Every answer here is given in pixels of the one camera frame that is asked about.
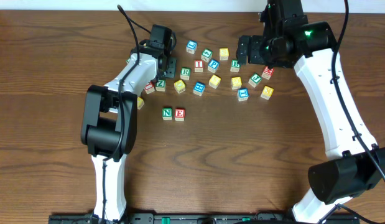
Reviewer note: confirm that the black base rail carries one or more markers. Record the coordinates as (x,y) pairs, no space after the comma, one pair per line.
(149,218)

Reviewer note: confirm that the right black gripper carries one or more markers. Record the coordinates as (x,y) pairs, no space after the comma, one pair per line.
(244,50)

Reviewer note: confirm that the red 1 block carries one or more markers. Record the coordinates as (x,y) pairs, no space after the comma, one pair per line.
(149,88)

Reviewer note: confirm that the green B block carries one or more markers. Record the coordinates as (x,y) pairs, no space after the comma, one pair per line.
(235,66)

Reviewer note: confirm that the yellow M block far right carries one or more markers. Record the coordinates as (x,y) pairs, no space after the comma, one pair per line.
(267,92)

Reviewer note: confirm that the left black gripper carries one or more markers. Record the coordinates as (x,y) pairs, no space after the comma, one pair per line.
(170,68)

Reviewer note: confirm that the green 4 block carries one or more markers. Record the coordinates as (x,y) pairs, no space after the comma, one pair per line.
(206,55)

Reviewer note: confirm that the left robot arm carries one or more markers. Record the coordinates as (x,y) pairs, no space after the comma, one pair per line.
(109,125)

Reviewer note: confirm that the green R block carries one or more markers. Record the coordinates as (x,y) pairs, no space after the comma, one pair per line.
(185,73)

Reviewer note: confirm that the blue T block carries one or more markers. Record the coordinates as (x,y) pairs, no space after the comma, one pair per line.
(243,94)

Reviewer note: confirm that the yellow block bottom left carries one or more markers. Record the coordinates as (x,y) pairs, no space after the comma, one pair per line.
(140,103)

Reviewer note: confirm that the blue E block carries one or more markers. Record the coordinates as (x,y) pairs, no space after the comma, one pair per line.
(199,89)

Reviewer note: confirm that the blue P block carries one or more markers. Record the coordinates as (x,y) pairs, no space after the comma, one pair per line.
(213,65)

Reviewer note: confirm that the green Z block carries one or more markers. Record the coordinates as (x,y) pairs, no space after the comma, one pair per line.
(160,85)

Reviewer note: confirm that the red I block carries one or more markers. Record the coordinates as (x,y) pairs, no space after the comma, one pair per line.
(198,66)

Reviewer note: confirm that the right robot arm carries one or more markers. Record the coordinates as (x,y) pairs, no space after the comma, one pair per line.
(355,163)

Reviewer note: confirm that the yellow S block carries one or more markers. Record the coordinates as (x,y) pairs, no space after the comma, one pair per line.
(214,81)

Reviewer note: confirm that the yellow block top centre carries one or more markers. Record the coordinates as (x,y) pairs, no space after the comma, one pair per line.
(224,54)

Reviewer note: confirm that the red M block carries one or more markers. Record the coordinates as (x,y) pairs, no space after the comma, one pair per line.
(267,73)

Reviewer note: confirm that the blue tilted L block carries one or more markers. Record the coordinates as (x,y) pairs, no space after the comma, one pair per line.
(191,47)

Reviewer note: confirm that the green N block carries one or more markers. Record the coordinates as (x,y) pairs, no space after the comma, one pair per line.
(167,114)

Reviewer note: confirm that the red E block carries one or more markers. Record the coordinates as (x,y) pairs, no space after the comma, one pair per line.
(179,114)

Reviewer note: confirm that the yellow block right centre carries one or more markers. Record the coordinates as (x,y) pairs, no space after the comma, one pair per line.
(236,83)

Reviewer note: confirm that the green J block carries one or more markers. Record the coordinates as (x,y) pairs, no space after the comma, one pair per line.
(255,80)

